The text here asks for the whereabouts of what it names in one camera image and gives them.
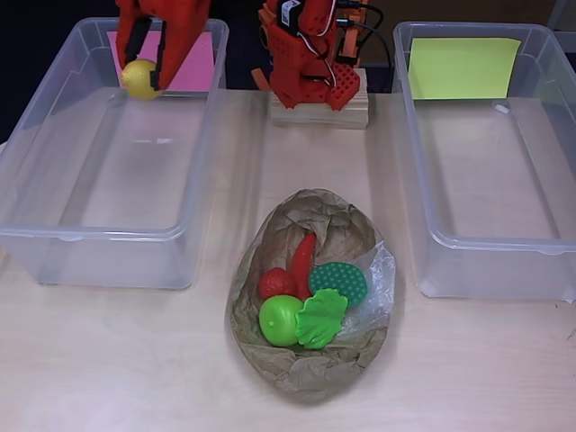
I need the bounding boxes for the yellow toy lemon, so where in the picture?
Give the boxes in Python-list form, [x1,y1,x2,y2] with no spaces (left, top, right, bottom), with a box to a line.
[121,58,164,102]

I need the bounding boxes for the red toy chili pepper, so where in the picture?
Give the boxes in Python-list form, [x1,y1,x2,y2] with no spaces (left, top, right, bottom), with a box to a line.
[288,232,319,303]

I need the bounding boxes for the red toy strawberry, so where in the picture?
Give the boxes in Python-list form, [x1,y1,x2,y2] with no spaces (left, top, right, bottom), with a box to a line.
[257,267,298,301]

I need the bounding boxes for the dark green bumpy toy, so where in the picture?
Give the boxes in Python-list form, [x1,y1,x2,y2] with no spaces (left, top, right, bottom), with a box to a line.
[308,262,368,310]

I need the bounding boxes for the green toy apple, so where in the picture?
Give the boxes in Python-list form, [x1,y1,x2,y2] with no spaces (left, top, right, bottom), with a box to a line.
[258,294,305,347]

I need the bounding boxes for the light green toy lettuce leaf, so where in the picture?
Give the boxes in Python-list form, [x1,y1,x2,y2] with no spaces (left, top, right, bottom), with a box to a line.
[294,289,351,351]

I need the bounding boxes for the clear plastic bin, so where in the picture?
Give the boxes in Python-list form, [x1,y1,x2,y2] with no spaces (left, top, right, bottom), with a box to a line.
[390,20,576,302]
[0,16,230,292]

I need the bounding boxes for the pink paper note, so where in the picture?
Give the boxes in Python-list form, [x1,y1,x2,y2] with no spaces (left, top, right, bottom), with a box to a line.
[106,30,216,92]

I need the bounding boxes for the orange table clamp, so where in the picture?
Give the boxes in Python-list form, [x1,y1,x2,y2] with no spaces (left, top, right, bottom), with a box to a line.
[250,0,289,91]

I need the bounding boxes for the wooden base block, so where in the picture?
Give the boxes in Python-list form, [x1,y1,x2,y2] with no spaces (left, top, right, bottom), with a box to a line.
[271,67,371,131]

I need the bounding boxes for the yellow paper note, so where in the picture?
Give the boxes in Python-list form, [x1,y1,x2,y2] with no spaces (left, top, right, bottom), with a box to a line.
[407,37,523,100]

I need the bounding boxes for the crumpled brown paper bag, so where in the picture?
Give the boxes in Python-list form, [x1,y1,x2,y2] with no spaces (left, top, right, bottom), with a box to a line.
[224,187,398,405]

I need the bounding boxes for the black cable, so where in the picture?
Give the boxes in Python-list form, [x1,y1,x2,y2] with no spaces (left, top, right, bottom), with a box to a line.
[335,17,393,94]

